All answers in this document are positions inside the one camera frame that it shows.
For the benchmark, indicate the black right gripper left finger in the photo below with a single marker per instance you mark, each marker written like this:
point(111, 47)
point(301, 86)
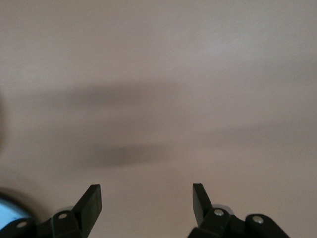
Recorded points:
point(91, 203)

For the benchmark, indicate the brown table mat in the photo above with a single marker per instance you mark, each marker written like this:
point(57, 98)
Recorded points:
point(158, 74)

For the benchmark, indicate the blue round plate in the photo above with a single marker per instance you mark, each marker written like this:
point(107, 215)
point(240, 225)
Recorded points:
point(7, 210)

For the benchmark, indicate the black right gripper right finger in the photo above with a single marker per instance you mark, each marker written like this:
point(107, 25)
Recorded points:
point(199, 203)

